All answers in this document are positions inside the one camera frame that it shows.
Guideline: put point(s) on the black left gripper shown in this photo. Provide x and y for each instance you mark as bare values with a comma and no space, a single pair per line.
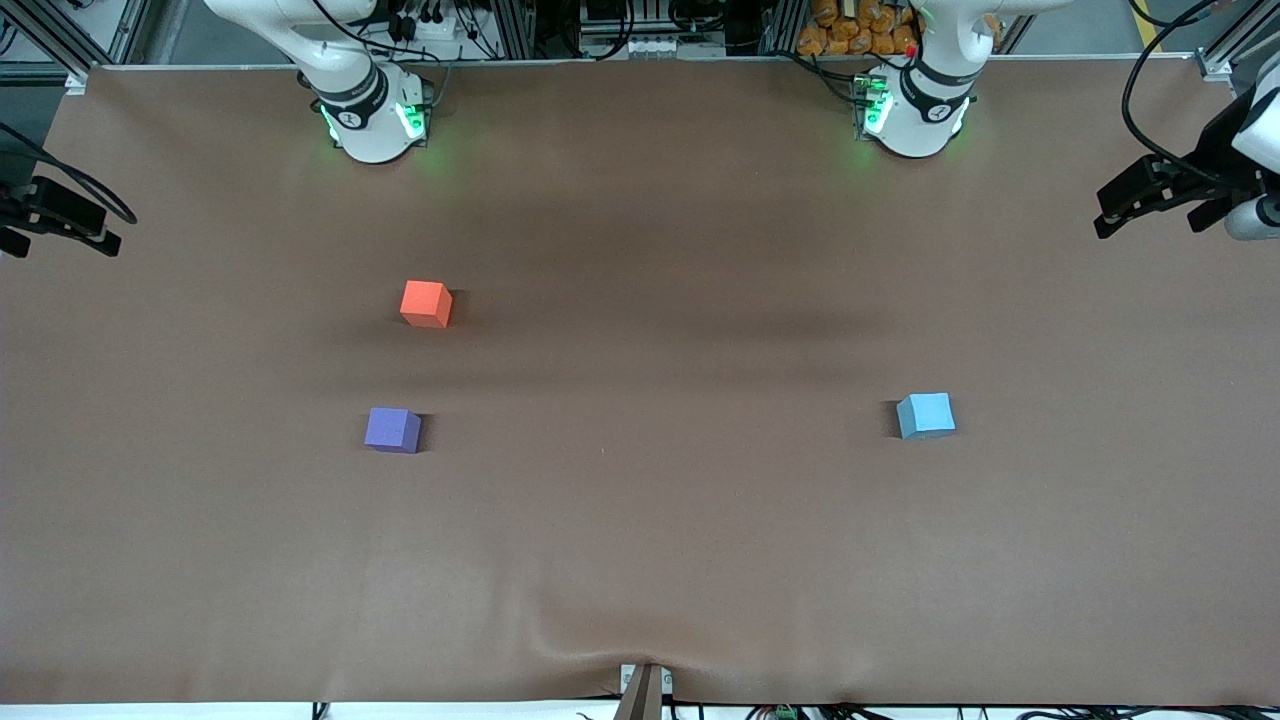
1206,176

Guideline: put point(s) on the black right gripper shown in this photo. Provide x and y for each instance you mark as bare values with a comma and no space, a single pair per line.
22,208

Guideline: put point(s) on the light blue foam block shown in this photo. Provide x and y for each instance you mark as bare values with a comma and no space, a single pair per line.
925,415

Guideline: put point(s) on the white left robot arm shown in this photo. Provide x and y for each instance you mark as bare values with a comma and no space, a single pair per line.
915,125

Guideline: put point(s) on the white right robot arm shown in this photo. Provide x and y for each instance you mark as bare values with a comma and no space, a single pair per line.
365,130

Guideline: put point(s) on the orange foam block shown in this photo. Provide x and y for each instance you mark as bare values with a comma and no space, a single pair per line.
425,303

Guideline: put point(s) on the purple foam block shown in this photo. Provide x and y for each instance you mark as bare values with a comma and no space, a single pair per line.
390,430

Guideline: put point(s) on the pile of orange round objects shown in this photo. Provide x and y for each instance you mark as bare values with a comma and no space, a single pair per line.
850,35

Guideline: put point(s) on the white power strip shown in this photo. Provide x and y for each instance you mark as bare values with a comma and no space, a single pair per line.
440,28

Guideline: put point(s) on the grey electrical control unit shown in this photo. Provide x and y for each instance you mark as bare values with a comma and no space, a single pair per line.
650,45

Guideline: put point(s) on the brown table mat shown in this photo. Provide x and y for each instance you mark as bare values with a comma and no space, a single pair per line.
700,500

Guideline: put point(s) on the aluminium frame post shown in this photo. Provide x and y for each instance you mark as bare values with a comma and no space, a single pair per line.
1225,55
60,45

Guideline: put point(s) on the metal table clamp bracket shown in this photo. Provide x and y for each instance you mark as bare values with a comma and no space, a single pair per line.
645,695

